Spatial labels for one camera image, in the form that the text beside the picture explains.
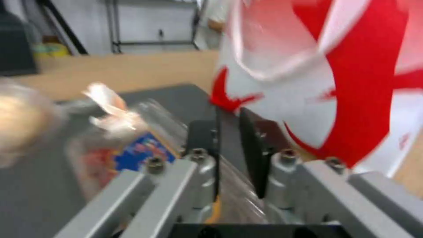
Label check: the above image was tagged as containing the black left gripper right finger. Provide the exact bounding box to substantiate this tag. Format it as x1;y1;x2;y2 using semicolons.
239;106;423;238

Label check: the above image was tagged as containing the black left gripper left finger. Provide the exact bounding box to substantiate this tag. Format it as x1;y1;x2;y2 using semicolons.
52;106;221;238

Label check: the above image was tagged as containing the clear printed plastic wrapper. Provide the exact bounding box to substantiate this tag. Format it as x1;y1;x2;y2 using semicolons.
64;98;282;225

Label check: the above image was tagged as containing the red and white takeout bag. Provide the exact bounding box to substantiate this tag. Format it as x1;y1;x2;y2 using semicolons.
210;0;423;179

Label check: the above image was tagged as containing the crumpled beige paper trash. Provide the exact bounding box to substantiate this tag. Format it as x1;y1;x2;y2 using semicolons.
0;78;68;168

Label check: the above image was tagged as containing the person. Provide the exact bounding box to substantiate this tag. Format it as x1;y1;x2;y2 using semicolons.
200;0;234;50

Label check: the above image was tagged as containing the green and yellow package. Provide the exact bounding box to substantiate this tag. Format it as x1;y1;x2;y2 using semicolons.
32;42;69;58

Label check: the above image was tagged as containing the black slanted metal bar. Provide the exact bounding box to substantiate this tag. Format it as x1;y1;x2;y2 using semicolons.
43;0;91;56

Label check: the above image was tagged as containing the black monitor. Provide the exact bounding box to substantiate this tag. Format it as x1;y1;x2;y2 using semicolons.
0;0;41;77

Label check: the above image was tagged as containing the black metal frame rack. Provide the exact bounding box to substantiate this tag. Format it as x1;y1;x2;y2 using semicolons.
105;0;207;54

